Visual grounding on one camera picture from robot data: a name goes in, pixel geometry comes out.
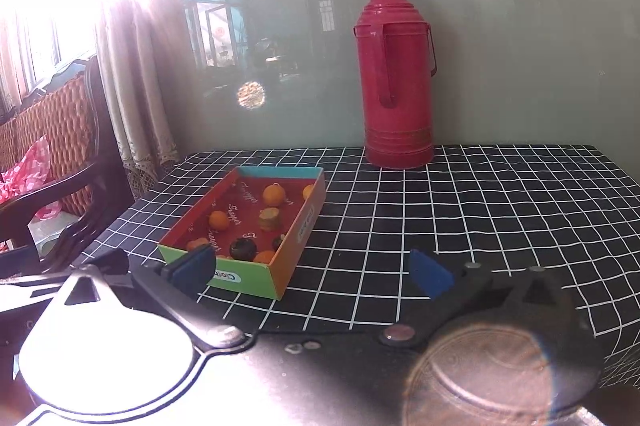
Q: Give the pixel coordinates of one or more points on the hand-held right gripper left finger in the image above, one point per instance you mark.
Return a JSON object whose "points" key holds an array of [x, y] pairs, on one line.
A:
{"points": [[197, 268]]}

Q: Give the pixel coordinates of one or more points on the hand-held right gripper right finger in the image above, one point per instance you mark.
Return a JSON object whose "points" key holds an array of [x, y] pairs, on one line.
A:
{"points": [[430, 276]]}

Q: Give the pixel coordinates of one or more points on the large carrot piece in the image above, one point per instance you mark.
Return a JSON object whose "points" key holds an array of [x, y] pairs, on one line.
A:
{"points": [[196, 244]]}

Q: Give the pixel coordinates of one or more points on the dark brown round fruit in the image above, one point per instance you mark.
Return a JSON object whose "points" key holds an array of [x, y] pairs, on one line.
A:
{"points": [[242, 248]]}

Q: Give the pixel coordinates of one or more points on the orange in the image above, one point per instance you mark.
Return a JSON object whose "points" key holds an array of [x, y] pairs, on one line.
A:
{"points": [[264, 257], [308, 191], [274, 195], [218, 220]]}

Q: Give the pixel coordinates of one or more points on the small dark fruit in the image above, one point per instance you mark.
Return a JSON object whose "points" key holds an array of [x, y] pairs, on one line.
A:
{"points": [[277, 242]]}

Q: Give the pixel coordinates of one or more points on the short carrot piece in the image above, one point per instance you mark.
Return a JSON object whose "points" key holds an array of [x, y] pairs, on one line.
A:
{"points": [[269, 219]]}

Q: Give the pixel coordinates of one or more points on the red cardboard box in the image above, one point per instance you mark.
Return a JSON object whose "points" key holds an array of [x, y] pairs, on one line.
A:
{"points": [[295, 251]]}

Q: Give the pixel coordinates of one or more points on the black white checked tablecloth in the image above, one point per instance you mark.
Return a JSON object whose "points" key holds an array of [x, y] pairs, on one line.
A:
{"points": [[475, 216]]}

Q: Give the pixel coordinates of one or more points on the red thermos flask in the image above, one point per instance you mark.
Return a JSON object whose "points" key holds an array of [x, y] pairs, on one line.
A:
{"points": [[395, 105]]}

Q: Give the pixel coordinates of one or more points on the beige lace curtain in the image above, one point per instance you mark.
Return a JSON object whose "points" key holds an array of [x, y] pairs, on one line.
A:
{"points": [[135, 95]]}

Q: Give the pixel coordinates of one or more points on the pink checked cloth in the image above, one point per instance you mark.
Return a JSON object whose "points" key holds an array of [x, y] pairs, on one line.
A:
{"points": [[30, 165]]}

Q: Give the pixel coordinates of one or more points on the wooden wicker chair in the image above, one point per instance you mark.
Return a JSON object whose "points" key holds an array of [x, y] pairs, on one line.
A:
{"points": [[60, 120]]}

